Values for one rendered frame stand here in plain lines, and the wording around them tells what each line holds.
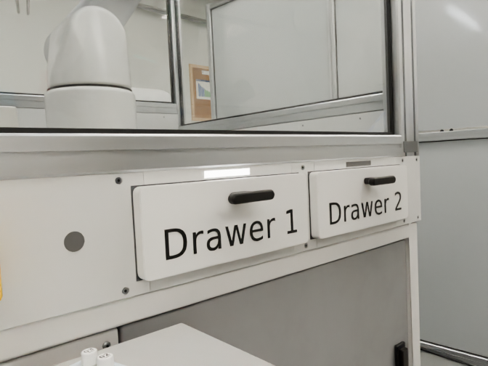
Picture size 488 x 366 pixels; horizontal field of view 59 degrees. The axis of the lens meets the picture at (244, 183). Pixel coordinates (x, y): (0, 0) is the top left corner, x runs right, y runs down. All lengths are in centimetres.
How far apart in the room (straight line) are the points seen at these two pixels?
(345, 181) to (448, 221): 145
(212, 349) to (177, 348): 4
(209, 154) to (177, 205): 9
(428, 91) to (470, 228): 65
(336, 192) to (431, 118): 148
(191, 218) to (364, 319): 48
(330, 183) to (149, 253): 35
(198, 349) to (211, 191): 20
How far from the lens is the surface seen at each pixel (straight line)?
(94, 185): 50
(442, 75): 219
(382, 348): 99
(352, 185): 79
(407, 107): 100
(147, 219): 51
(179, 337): 51
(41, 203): 48
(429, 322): 234
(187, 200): 54
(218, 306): 63
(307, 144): 72
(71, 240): 50
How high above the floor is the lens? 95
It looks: 3 degrees down
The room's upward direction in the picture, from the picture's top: 3 degrees counter-clockwise
